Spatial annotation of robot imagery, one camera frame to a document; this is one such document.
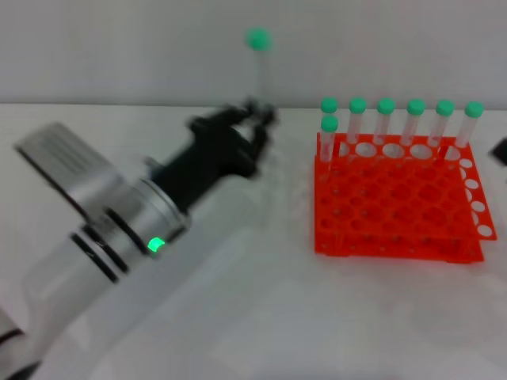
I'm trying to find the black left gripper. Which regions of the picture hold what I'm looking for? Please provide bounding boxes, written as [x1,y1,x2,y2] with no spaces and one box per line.
[152,98,281,211]

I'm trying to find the green capped clear test tube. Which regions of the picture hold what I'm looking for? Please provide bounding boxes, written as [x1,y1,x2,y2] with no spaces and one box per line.
[244,27,273,108]
[348,97,368,145]
[428,100,456,149]
[375,97,397,146]
[453,101,486,150]
[320,97,340,119]
[399,98,427,147]
[321,115,340,164]

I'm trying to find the orange test tube rack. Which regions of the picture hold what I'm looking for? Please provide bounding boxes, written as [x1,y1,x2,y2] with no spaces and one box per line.
[314,132,499,265]

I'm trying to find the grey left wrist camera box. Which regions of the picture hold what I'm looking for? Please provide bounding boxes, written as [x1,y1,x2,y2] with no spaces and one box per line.
[13,122,124,221]

